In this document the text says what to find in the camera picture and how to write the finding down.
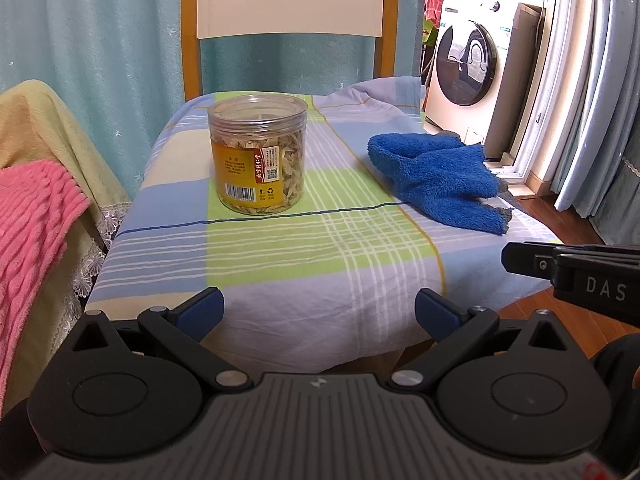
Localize blue terry cloth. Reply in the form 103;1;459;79
368;132;512;235

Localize clear plastic jar yellow label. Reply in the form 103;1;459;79
207;93;308;216

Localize grey-blue curtain right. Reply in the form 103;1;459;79
552;0;639;244

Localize brown cardboard panel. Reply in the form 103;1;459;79
484;2;541;160

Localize pink fluffy towel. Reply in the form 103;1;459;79
1;159;90;393

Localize white front-load washing machine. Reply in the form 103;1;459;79
425;0;544;146

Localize yellow-green blanket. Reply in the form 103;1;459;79
1;80;130;413

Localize teal curtain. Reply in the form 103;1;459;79
0;0;426;201

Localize wooden chair white backrest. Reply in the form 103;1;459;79
180;0;399;101

